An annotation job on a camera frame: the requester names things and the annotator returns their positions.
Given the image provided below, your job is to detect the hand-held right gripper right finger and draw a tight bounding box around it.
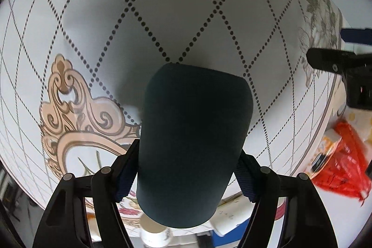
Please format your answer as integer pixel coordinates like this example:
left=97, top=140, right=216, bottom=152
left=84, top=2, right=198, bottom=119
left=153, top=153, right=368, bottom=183
left=232, top=151, right=339, bottom=248

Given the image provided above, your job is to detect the dark green cup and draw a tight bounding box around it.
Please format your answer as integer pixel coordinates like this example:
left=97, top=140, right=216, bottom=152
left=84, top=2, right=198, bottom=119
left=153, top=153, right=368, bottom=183
left=136, top=62, right=254, bottom=229

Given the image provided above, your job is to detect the white paper box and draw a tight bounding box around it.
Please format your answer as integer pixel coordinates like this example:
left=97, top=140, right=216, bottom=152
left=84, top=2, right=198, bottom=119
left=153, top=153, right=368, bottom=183
left=213, top=196, right=287, bottom=237

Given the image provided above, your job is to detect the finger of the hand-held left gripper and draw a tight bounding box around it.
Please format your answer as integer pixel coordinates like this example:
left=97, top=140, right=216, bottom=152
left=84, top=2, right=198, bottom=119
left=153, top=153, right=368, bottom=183
left=307, top=47, right=361, bottom=73
left=341, top=28, right=372, bottom=44

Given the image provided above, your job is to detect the red plastic bag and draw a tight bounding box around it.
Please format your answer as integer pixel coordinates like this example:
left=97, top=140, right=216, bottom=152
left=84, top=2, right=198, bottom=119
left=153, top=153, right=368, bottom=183
left=310, top=121, right=372, bottom=207

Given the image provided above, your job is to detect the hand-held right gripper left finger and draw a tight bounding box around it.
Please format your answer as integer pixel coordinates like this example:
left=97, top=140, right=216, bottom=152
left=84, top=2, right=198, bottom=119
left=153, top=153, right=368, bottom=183
left=32, top=139, right=141, bottom=248

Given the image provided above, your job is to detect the white paper cup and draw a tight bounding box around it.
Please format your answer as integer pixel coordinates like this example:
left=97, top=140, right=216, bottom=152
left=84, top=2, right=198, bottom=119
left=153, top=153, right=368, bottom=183
left=139, top=215, right=175, bottom=246

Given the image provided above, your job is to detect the white patterned tablecloth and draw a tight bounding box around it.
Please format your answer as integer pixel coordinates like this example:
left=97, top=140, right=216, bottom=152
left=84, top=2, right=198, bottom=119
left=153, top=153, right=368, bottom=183
left=0, top=0, right=347, bottom=226

